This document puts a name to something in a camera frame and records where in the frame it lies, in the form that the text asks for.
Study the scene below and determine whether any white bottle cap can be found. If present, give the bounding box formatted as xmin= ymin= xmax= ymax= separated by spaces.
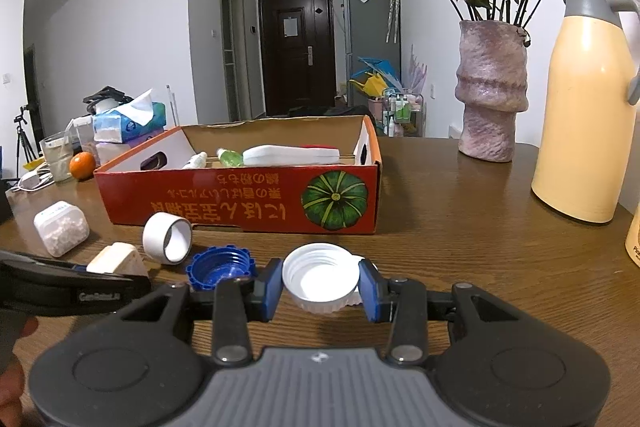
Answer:
xmin=281 ymin=243 xmax=367 ymax=317

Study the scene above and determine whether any black tripod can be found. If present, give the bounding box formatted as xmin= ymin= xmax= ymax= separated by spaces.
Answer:
xmin=12 ymin=104 xmax=38 ymax=170

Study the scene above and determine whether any glass interior door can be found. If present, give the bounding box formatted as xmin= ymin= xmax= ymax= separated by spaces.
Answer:
xmin=219 ymin=0 xmax=251 ymax=122

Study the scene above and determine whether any white folded umbrella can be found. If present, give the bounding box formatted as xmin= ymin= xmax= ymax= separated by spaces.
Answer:
xmin=385 ymin=0 xmax=402 ymax=44

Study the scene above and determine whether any purple white tissue pack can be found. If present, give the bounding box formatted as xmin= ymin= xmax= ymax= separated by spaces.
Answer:
xmin=95 ymin=140 xmax=137 ymax=166

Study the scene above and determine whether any orange fruit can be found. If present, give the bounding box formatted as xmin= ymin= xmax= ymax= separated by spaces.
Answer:
xmin=69 ymin=152 xmax=97 ymax=181

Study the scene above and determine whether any small beige plastic gadget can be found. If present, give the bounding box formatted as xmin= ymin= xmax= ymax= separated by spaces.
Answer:
xmin=86 ymin=243 xmax=146 ymax=279

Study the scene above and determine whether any grey refrigerator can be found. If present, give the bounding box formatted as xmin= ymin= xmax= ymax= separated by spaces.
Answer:
xmin=342 ymin=0 xmax=402 ymax=108

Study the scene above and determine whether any person's left hand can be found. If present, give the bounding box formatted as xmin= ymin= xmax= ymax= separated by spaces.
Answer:
xmin=0 ymin=316 xmax=41 ymax=415

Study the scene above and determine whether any white charger with cables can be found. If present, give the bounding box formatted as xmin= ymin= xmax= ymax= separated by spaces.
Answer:
xmin=6 ymin=167 xmax=56 ymax=194

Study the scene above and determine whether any metal trolley with bottles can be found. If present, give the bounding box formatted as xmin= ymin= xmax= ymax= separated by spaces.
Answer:
xmin=381 ymin=88 xmax=426 ymax=138

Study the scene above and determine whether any white tape roll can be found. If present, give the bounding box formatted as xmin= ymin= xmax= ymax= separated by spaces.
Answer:
xmin=142 ymin=213 xmax=194 ymax=266

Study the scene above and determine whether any yellow thermos jug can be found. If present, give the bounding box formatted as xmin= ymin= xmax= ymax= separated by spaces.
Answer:
xmin=531 ymin=0 xmax=640 ymax=224

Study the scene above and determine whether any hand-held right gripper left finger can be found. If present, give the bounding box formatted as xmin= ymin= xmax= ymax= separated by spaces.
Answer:
xmin=117 ymin=258 xmax=285 ymax=365

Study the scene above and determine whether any white red lint brush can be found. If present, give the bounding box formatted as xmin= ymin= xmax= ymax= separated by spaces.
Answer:
xmin=242 ymin=144 xmax=342 ymax=166

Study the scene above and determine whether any pink ceramic vase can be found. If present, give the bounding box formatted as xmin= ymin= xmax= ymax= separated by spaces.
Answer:
xmin=455 ymin=20 xmax=531 ymax=164

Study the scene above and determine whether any clear glass cup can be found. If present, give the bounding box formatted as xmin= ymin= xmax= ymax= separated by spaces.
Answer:
xmin=39 ymin=132 xmax=76 ymax=186

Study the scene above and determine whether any red cardboard box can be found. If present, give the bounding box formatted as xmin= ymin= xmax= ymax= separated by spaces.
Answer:
xmin=93 ymin=114 xmax=383 ymax=235

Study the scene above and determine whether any clear cotton swab box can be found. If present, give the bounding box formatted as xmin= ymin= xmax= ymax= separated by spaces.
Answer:
xmin=33 ymin=200 xmax=91 ymax=258

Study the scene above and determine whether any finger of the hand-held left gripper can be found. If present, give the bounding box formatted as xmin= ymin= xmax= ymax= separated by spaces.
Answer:
xmin=30 ymin=270 xmax=152 ymax=294
xmin=0 ymin=249 xmax=90 ymax=275

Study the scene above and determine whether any green spray bottle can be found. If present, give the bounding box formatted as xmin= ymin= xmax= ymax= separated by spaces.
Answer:
xmin=216 ymin=148 xmax=246 ymax=168

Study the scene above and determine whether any blue bottle cap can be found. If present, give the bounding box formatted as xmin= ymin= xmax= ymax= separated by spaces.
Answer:
xmin=186 ymin=246 xmax=258 ymax=293

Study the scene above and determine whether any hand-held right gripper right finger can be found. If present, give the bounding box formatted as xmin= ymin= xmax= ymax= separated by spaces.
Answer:
xmin=357 ymin=259 xmax=521 ymax=367

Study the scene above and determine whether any black plastic tool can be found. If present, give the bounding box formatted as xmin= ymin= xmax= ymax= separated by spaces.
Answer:
xmin=82 ymin=86 xmax=132 ymax=112

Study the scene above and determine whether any blue tissue pack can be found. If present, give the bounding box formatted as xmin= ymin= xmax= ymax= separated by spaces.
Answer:
xmin=91 ymin=88 xmax=167 ymax=144

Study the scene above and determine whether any clear food container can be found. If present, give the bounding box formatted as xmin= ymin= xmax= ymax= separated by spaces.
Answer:
xmin=67 ymin=116 xmax=96 ymax=152

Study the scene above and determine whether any yellow bear mug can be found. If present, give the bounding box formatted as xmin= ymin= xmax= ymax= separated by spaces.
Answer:
xmin=625 ymin=202 xmax=640 ymax=269

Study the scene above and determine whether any dark entrance door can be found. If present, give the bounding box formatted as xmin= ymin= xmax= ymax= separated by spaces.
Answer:
xmin=257 ymin=0 xmax=335 ymax=116

